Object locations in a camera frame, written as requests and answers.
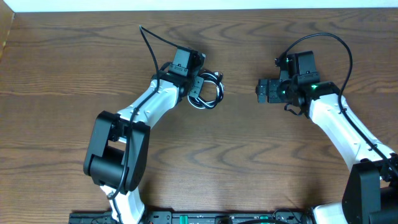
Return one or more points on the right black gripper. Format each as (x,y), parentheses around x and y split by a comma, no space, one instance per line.
(261,90)

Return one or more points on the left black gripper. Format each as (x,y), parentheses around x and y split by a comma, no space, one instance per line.
(196,88)

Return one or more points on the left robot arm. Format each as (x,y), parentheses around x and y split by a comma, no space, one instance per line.
(117,153)

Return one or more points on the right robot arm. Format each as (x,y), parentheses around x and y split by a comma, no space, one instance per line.
(371,192)

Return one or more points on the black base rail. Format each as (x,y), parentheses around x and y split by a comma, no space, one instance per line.
(167,217)

